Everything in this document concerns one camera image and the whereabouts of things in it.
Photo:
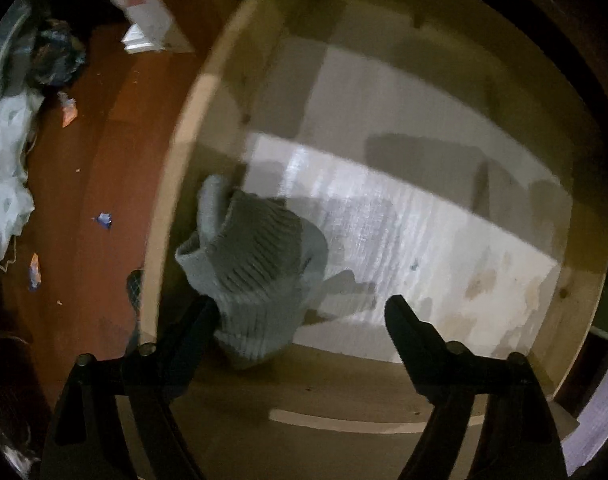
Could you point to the orange blue wrapper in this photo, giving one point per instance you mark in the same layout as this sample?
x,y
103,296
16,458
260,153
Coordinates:
x,y
33,270

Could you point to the white checked cloth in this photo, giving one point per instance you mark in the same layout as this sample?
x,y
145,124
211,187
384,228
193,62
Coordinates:
x,y
596,420

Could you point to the white drawer liner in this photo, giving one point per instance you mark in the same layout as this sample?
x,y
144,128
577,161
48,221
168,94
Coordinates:
x,y
409,210

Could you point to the grey sock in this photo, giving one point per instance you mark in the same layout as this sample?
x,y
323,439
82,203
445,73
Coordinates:
x,y
254,260

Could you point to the dark blue bag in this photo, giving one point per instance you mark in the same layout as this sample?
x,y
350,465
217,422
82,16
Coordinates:
x,y
56,55

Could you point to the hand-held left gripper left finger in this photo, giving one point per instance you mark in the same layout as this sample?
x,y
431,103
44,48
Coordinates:
x,y
198,320

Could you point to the white floral cloth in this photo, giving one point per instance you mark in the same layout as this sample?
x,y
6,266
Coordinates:
x,y
3,195

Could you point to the wooden drawer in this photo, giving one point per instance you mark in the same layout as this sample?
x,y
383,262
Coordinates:
x,y
579,300

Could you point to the white patterned cloth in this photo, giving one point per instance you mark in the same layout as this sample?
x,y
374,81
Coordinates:
x,y
148,10

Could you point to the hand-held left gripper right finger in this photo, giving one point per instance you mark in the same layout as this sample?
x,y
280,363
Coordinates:
x,y
404,320

